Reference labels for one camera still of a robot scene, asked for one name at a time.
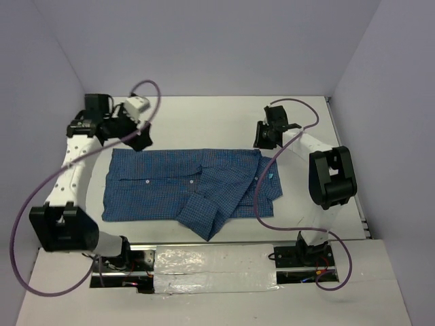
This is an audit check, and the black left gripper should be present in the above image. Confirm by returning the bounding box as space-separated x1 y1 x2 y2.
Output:
104 103 152 152

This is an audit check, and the blue checkered long sleeve shirt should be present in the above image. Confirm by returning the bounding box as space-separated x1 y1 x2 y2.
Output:
102 149 283 241

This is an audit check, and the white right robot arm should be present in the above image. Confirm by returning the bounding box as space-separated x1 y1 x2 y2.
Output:
254 105 358 266

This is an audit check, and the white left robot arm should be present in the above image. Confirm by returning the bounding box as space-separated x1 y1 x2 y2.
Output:
29 94 152 271

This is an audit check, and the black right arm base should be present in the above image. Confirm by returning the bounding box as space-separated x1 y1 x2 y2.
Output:
268 234 338 285

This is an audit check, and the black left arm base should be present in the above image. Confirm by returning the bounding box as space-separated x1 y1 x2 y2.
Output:
89 249 156 294

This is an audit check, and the white taped cover sheet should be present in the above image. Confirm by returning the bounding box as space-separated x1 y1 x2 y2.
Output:
153 244 279 295

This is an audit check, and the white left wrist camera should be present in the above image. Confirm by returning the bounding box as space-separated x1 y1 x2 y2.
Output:
123 96 150 122

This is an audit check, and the aluminium table edge rail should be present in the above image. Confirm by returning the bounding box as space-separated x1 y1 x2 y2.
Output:
324 96 372 239

